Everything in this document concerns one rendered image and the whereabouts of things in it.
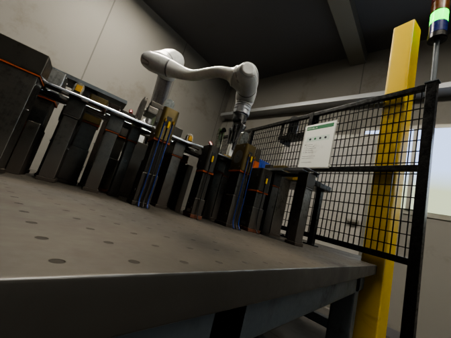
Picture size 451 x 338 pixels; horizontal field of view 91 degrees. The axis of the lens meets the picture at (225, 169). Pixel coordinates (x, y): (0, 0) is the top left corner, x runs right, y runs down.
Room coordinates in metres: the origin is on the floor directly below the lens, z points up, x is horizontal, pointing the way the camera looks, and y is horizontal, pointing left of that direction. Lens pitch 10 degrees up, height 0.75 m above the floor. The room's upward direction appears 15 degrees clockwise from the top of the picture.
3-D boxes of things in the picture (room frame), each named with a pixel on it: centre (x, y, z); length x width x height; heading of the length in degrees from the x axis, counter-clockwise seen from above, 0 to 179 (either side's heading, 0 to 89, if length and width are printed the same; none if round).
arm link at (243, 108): (1.13, 0.00, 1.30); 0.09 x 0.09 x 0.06
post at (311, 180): (0.89, -0.33, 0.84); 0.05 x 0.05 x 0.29; 32
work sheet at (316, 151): (1.34, -0.52, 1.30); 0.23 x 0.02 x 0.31; 32
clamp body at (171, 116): (0.76, 0.25, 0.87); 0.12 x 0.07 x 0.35; 32
